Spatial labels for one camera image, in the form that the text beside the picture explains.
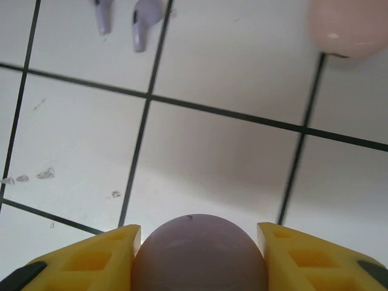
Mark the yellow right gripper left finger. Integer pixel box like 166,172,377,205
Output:
0,224,142,291

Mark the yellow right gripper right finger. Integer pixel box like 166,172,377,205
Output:
256,222,388,291

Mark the purple earbud charging case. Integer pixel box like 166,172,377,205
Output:
132,213,270,291

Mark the pink earbud charging case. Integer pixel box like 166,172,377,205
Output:
307,0,388,60

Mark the purple wireless earbud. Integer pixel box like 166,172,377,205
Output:
130,0,162,53
93,0,115,36

